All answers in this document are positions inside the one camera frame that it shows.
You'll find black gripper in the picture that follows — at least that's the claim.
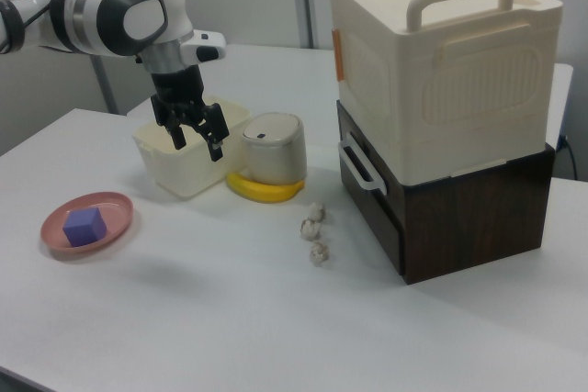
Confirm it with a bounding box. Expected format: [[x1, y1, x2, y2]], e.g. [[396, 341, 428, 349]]
[[150, 64, 230, 163]]

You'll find purple cube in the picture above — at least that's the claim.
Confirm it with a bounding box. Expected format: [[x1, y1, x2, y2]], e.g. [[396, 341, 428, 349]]
[[62, 207, 107, 248]]

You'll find cream plastic tub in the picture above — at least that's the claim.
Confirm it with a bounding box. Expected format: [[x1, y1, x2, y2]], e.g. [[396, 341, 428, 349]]
[[131, 95, 252, 202]]

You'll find small beige lidded bin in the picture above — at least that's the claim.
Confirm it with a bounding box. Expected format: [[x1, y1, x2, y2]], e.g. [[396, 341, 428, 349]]
[[239, 111, 308, 187]]

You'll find yellow banana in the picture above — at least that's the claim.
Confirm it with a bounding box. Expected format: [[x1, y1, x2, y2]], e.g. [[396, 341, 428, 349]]
[[225, 173, 307, 205]]

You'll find pink plate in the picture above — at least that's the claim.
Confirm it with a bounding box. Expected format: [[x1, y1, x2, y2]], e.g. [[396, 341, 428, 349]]
[[40, 190, 136, 263]]

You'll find crumpled paper ball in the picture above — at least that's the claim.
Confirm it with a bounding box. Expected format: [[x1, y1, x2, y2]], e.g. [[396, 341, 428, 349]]
[[298, 218, 321, 241], [306, 201, 328, 224], [308, 240, 333, 269]]

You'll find orange box latch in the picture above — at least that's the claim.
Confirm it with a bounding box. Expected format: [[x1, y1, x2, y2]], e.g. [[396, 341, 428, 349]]
[[332, 28, 346, 84]]

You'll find cream plastic storage box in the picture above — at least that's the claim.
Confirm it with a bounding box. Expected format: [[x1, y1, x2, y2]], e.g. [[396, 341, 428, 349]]
[[327, 0, 565, 185]]

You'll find dark wooden drawer box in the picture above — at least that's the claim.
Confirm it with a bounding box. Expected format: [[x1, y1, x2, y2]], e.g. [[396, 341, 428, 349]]
[[336, 100, 558, 286]]

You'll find white drawer handle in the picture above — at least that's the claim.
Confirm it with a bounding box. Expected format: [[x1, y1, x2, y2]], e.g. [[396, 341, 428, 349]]
[[337, 130, 390, 193]]

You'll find black wall cable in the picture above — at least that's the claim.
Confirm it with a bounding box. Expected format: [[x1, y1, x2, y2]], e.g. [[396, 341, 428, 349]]
[[557, 133, 578, 180]]

